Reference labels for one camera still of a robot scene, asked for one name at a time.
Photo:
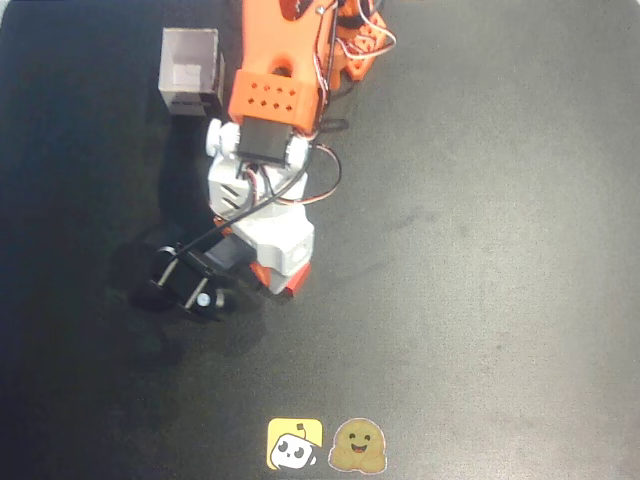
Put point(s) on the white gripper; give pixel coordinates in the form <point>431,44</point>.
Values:
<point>286,261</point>

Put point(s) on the red cube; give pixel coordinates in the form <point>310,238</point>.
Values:
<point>300,280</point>

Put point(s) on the orange and white robot arm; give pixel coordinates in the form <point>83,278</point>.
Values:
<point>270,50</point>

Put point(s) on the white cardboard box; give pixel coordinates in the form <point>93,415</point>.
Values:
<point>187,50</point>

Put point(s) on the yellow robot sticker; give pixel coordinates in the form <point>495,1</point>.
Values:
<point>292,442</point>

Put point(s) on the smiling hugging face sticker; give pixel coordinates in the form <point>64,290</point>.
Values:
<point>357,445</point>

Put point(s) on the black table mat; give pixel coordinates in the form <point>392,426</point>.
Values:
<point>475,250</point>

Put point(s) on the black gripper-mounted camera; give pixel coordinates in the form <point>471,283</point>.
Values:
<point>185,280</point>

